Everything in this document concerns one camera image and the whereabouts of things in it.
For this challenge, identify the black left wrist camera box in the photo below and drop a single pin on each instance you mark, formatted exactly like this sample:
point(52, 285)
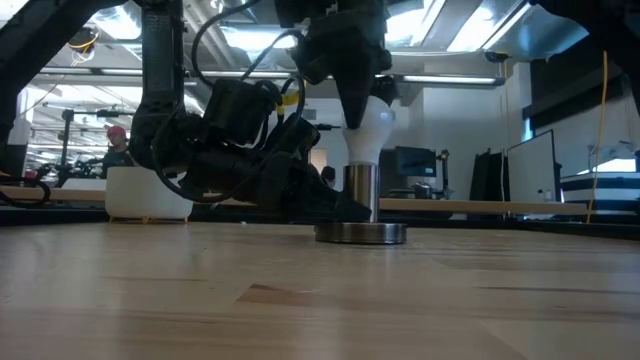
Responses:
point(240, 110)

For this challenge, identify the long ceiling light bar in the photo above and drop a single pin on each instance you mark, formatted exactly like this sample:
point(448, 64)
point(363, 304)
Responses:
point(450, 79)

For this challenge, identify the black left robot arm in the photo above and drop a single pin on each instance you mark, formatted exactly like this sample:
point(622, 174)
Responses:
point(160, 50)

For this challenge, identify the long wooden workbench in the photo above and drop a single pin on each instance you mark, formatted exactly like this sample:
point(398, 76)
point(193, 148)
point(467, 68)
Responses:
point(475, 206)

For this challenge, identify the person with red cap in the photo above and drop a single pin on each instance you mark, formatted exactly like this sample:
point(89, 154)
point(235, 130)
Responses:
point(117, 155)

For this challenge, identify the seated person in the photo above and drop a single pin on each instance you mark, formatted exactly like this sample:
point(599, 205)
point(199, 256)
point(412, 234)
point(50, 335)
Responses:
point(328, 176)

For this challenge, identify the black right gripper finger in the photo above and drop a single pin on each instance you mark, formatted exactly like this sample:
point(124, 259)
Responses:
point(386, 90)
point(356, 95)

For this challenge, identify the white ribbed bowl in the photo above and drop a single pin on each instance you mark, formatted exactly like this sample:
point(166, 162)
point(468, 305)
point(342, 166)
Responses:
point(140, 197)

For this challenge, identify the black tripod stand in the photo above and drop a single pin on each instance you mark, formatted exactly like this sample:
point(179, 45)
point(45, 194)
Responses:
point(65, 145)

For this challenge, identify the white board on stand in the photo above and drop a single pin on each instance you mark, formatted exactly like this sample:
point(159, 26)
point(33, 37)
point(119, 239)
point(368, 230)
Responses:
point(532, 167)

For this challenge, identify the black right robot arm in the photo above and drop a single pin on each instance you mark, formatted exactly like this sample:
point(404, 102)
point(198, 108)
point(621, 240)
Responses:
point(615, 25)

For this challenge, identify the black computer monitor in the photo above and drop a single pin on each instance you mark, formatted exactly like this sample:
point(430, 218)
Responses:
point(415, 162)

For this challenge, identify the black white striped table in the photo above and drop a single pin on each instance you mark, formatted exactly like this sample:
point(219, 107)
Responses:
point(610, 192)

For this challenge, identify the white lightbulb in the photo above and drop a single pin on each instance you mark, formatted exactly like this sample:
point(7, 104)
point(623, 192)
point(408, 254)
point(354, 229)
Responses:
point(372, 140)

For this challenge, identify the brushed metal lamp socket base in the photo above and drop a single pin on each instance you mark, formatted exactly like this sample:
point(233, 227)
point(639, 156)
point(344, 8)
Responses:
point(361, 232)

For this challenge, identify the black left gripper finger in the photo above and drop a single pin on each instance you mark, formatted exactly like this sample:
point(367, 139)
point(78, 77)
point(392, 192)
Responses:
point(325, 205)

